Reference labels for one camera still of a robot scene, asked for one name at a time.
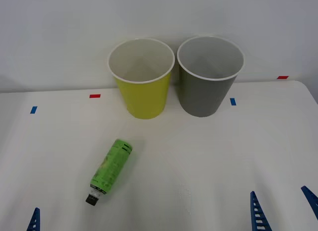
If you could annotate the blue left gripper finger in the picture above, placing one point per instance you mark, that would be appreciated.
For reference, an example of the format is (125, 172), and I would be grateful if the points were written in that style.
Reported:
(34, 222)

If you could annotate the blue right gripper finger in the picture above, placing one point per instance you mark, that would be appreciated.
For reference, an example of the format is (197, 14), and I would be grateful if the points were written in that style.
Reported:
(311, 195)
(254, 203)

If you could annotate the green label plastic bottle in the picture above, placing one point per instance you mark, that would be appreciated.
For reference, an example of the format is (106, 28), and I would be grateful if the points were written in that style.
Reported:
(113, 164)

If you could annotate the grey plastic bin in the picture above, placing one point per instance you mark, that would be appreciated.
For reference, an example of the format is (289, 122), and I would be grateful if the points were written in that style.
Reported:
(205, 97)

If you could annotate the yellow-green plastic bin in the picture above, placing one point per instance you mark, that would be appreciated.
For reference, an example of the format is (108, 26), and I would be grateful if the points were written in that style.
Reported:
(145, 99)

